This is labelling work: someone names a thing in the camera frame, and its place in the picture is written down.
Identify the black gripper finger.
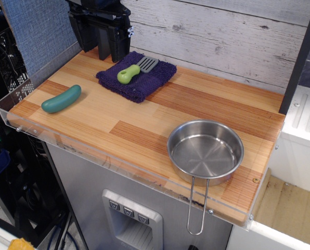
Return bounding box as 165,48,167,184
68,12,98,52
109,22,131,63

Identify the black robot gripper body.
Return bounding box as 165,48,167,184
67,1,131,29

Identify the silver metal pan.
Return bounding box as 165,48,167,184
166,119,244,236

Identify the purple folded cloth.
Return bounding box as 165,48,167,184
96,52,177,103

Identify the blue fabric panel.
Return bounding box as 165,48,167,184
0,1,81,76

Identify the teal toy cucumber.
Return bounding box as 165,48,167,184
41,85,82,114

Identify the black plastic crate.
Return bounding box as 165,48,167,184
0,28,29,99

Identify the clear acrylic table guard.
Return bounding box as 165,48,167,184
0,49,285,228

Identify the grey ice dispenser panel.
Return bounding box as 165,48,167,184
102,189,164,249

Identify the silver toy fridge cabinet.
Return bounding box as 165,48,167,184
48,145,232,249

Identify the yellow object at bottom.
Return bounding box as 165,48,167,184
8,238,35,250

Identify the white toy sink unit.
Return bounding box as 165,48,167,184
227,86,310,249

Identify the black vertical post left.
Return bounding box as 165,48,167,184
98,29,111,60

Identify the black vertical post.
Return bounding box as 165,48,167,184
279,21,310,115
98,29,111,60

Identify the green handled grey spatula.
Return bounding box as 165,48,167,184
117,56,159,84

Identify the black vertical post right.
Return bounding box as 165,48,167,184
279,21,310,115

